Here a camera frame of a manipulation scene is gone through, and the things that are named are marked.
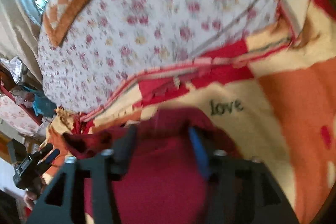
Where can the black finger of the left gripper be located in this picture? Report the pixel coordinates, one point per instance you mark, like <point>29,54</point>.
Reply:
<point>43,152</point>
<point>52,156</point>

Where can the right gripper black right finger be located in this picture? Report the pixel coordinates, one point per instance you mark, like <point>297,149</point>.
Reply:
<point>243,191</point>

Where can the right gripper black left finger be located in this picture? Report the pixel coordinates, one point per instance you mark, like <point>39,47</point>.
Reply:
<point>59,201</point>

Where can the maroon garment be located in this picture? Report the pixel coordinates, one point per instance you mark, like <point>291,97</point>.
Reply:
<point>163,184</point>

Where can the person's left hand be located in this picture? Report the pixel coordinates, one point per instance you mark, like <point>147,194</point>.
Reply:
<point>30,197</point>

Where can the blue plastic bag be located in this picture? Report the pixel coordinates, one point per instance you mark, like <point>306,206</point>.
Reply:
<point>41,104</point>

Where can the silver foil bag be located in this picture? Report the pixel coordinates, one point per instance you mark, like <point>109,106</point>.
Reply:
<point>16,67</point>

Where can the red orange patterned blanket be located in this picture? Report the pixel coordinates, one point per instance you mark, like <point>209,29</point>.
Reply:
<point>273,93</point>

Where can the beige curtain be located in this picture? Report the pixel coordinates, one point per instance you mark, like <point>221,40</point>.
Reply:
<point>20,27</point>

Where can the white floral quilt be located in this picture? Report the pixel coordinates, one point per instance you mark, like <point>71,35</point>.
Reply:
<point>111,40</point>

